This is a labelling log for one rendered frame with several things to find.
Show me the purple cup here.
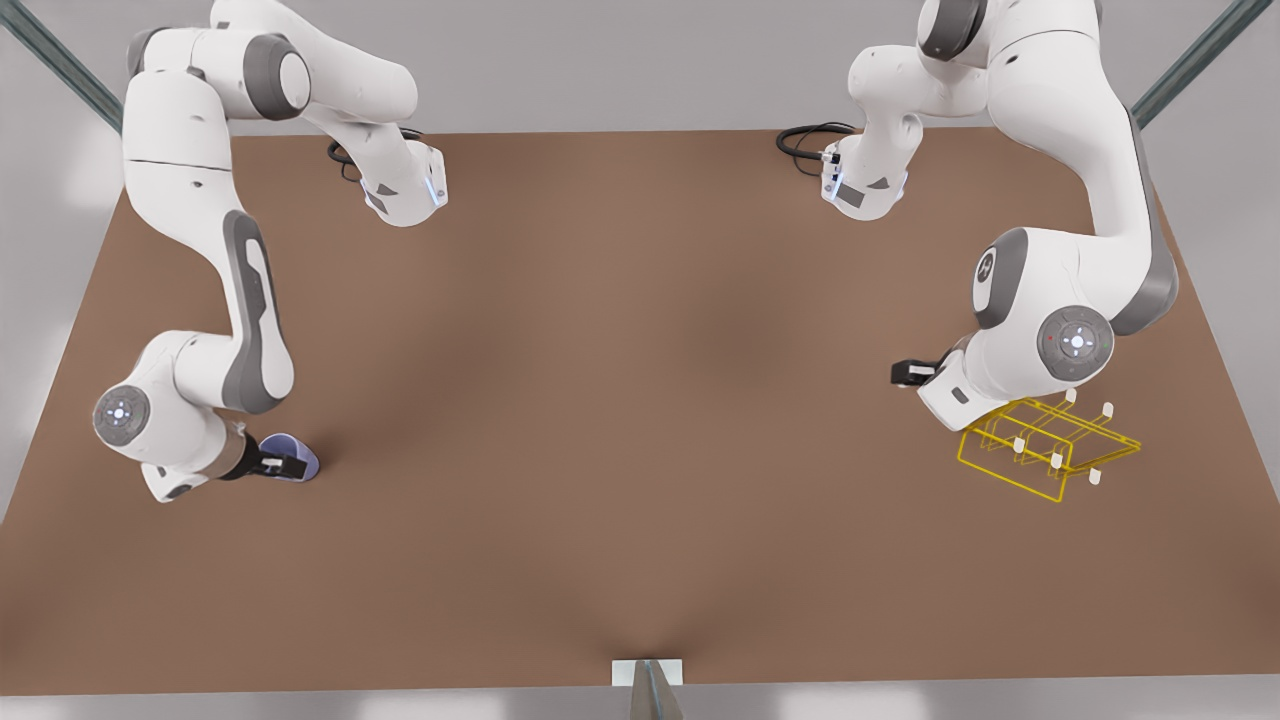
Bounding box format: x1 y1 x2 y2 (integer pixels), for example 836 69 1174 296
259 432 321 484

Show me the yellow wire cup holder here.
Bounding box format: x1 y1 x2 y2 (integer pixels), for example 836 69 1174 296
956 389 1144 505

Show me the black cable loop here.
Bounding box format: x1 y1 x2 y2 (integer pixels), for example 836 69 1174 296
776 121 861 182
327 128 425 187

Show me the silver frame post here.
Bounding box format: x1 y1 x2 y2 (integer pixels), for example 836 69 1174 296
0 0 127 133
1130 0 1277 130
630 660 687 720

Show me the white post foot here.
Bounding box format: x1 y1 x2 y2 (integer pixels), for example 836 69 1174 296
611 659 685 688

